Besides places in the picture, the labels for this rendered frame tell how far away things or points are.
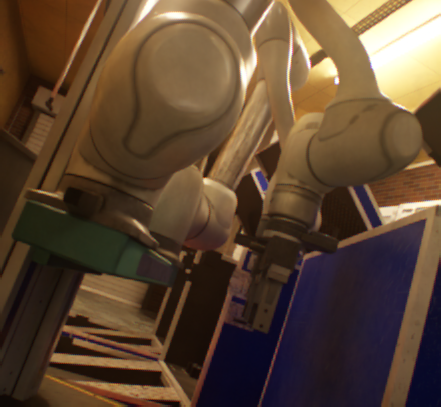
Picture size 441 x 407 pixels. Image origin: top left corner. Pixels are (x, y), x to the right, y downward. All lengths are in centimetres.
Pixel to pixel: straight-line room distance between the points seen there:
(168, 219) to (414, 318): 61
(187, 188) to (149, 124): 69
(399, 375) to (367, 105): 43
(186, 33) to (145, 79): 6
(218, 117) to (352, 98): 28
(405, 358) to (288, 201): 32
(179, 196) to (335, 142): 55
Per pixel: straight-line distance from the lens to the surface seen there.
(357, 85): 68
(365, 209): 238
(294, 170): 74
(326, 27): 77
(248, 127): 134
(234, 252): 495
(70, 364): 259
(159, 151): 45
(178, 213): 109
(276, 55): 125
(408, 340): 78
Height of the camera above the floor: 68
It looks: 13 degrees up
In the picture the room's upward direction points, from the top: 20 degrees clockwise
